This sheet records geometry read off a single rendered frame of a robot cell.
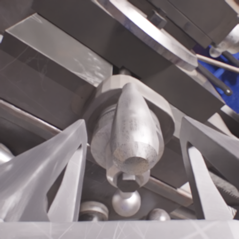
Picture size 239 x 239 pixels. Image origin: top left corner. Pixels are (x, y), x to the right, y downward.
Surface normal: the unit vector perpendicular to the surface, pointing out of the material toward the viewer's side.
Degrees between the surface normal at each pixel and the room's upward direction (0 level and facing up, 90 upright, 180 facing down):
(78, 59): 0
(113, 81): 45
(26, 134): 90
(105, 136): 90
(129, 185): 90
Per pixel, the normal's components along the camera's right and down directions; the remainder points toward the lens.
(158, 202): 0.00, 0.58
